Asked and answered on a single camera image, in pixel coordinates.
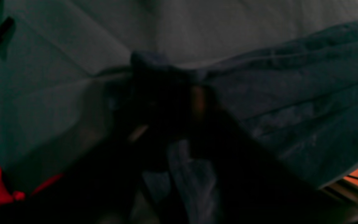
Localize light blue table cloth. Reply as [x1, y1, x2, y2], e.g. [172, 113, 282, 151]
[0, 0, 358, 187]

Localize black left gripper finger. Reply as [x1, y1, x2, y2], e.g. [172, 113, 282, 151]
[0, 76, 338, 224]

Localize dark blue T-shirt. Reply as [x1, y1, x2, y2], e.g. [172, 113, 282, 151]
[131, 21, 358, 224]

